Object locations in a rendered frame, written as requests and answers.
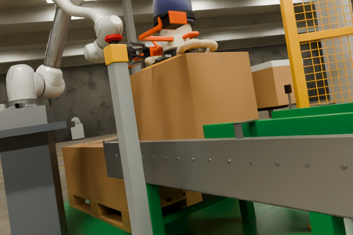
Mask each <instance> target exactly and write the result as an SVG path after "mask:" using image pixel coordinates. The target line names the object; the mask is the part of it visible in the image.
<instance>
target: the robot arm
mask: <svg viewBox="0 0 353 235"><path fill-rule="evenodd" d="M52 1H53V2H54V3H55V6H56V11H55V16H54V20H53V25H52V28H51V32H50V36H49V41H48V45H47V50H46V54H45V59H44V63H43V65H41V66H39V67H38V69H37V71H36V72H34V70H33V69H32V68H31V67H30V66H28V65H14V66H11V67H10V69H9V70H8V72H7V76H6V89H7V96H8V100H9V108H7V109H4V110H12V109H20V108H27V107H33V106H39V105H38V100H37V99H52V98H55V97H58V96H60V95H61V94H62V93H63V92H64V90H65V82H64V80H63V73H62V71H61V69H60V68H59V67H60V63H61V59H62V55H63V51H64V47H65V43H66V38H67V34H68V30H69V25H70V21H71V17H72V16H73V17H80V18H88V19H92V20H93V21H94V23H95V25H94V29H95V32H96V36H97V39H96V41H95V42H94V43H91V44H88V45H86V46H85V47H84V56H85V58H86V60H88V61H91V62H97V63H105V56H104V51H103V49H104V48H105V47H106V46H108V45H109V43H107V42H105V39H104V38H105V37H106V36H107V35H111V34H120V35H121V34H122V31H123V23H122V20H121V19H120V18H119V17H118V16H116V15H109V16H105V17H104V15H102V14H101V13H100V12H98V11H97V10H95V9H92V8H86V7H80V6H81V5H82V4H83V3H84V1H85V0H52ZM132 46H140V47H141V48H136V49H134V48H132ZM146 48H148V47H147V46H145V44H141V43H133V42H129V46H128V47H127V54H128V60H130V61H131V62H132V65H133V64H135V63H145V59H146V58H148V57H152V56H148V57H144V56H140V55H137V54H136V51H139V50H144V49H146ZM134 58H138V59H143V60H139V61H135V60H133V59H134Z"/></svg>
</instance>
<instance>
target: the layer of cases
mask: <svg viewBox="0 0 353 235"><path fill-rule="evenodd" d="M112 138H117V137H112ZM112 138H106V139H103V140H108V139H112ZM103 140H97V141H92V142H86V143H80V144H75V145H69V146H64V147H62V152H63V159H64V167H65V174H66V181H67V188H68V190H69V191H72V192H75V193H78V194H81V195H84V196H86V197H89V198H92V199H95V200H98V201H102V202H105V203H107V204H110V205H113V206H116V207H119V208H122V209H125V210H128V203H127V196H126V189H125V184H124V179H120V178H113V177H108V175H107V169H106V161H105V154H104V149H103V142H102V141H103ZM158 189H159V196H160V201H162V200H165V199H168V198H170V197H173V196H176V195H179V194H181V193H184V192H186V191H189V190H183V189H177V188H171V187H165V186H161V187H158Z"/></svg>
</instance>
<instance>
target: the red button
mask: <svg viewBox="0 0 353 235"><path fill-rule="evenodd" d="M104 39H105V42H107V43H109V44H119V42H121V41H122V40H123V39H122V36H121V35H120V34H111V35H107V36H106V37H105V38H104Z"/></svg>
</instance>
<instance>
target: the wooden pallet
mask: <svg viewBox="0 0 353 235"><path fill-rule="evenodd" d="M68 198H69V205H70V206H71V207H73V208H75V209H78V210H80V211H82V212H84V213H87V214H89V215H91V216H93V217H95V218H98V219H100V220H102V221H104V222H106V223H109V224H111V225H113V226H115V227H117V228H120V229H122V230H124V231H126V232H128V233H131V234H132V231H131V224H130V217H129V211H128V210H125V209H122V208H119V207H116V206H113V205H110V204H107V203H105V202H102V201H98V200H95V199H92V198H89V197H86V196H84V195H81V194H78V193H75V192H72V191H69V190H68ZM85 199H87V200H90V204H88V203H86V202H85ZM201 201H202V194H201V193H199V192H194V191H186V192H184V193H181V194H179V195H176V196H173V197H170V198H168V199H165V200H162V201H160V203H161V208H163V207H168V208H172V209H176V210H181V209H183V208H186V207H188V206H190V205H193V204H195V203H198V202H201ZM111 208H112V209H115V210H118V211H121V215H122V216H119V215H117V214H114V213H112V212H111Z"/></svg>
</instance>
